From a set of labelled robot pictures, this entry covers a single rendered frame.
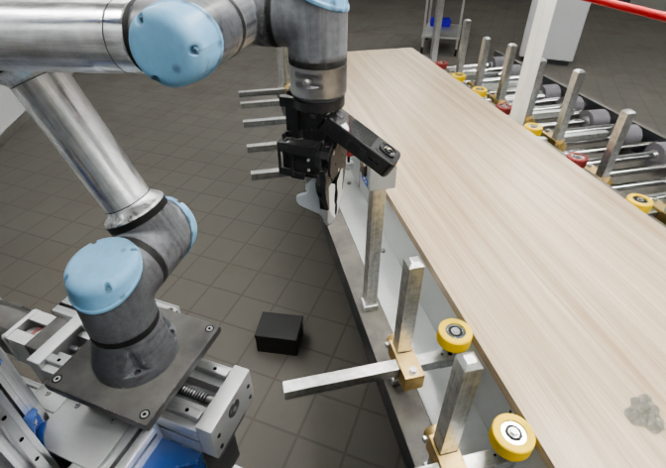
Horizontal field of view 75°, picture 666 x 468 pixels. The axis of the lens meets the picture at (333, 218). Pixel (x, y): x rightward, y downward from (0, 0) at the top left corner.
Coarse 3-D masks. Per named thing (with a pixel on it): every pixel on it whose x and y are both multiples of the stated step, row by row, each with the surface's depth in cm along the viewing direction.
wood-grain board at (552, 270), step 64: (384, 64) 274; (384, 128) 197; (448, 128) 197; (512, 128) 197; (448, 192) 153; (512, 192) 153; (576, 192) 153; (448, 256) 126; (512, 256) 126; (576, 256) 126; (640, 256) 126; (512, 320) 106; (576, 320) 106; (640, 320) 106; (512, 384) 92; (576, 384) 92; (640, 384) 92; (576, 448) 81; (640, 448) 81
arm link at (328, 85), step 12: (300, 72) 54; (312, 72) 53; (324, 72) 53; (336, 72) 54; (300, 84) 55; (312, 84) 54; (324, 84) 54; (336, 84) 55; (300, 96) 56; (312, 96) 55; (324, 96) 55; (336, 96) 56
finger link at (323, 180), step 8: (320, 176) 61; (328, 176) 62; (320, 184) 61; (328, 184) 62; (320, 192) 62; (328, 192) 63; (320, 200) 64; (328, 200) 64; (320, 208) 66; (328, 208) 65
